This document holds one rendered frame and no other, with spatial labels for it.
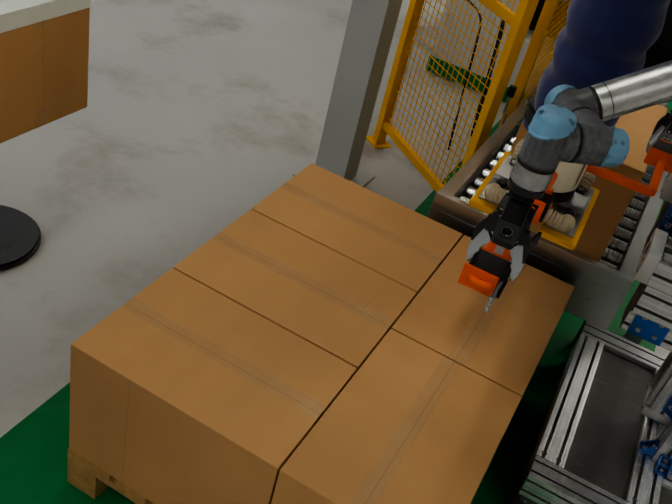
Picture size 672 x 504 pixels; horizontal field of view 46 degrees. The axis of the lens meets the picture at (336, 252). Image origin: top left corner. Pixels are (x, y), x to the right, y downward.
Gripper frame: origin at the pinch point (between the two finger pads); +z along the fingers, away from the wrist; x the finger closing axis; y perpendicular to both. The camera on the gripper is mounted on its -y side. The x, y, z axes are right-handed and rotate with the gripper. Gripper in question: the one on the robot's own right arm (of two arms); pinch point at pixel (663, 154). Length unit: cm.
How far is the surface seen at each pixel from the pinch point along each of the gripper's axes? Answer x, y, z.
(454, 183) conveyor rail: -57, -20, 46
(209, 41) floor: -249, -167, 106
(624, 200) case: -3.3, -9.2, 22.1
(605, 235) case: -3.6, -9.2, 35.9
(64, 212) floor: -195, 20, 106
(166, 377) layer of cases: -85, 112, 52
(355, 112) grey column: -119, -77, 65
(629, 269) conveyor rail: 8.3, -13.9, 46.5
